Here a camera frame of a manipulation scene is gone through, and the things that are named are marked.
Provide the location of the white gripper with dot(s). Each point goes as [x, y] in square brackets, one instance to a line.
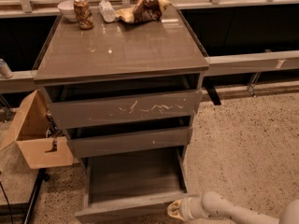
[188, 208]

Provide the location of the grey bottom drawer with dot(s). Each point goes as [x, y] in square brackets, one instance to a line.
[132, 184]

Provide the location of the grey drawer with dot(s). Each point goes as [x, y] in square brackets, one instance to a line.
[127, 100]
[130, 136]
[132, 184]

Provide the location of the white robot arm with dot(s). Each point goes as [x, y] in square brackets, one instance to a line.
[212, 206]

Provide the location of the grey middle drawer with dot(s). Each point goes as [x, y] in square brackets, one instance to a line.
[130, 136]

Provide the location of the grey top drawer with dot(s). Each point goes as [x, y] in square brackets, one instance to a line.
[127, 100]

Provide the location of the grey drawer cabinet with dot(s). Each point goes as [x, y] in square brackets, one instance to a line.
[117, 51]

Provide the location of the black floor bar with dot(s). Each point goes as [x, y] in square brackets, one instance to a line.
[40, 178]

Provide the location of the open cardboard box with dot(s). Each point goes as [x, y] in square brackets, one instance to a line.
[28, 131]

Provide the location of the brown soda can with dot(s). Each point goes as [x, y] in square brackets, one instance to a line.
[83, 13]

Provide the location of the white bowl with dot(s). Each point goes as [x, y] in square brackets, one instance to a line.
[67, 9]

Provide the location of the grey horizontal rail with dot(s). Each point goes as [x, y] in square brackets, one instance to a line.
[218, 66]

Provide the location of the white can on rail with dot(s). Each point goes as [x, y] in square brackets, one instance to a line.
[5, 70]

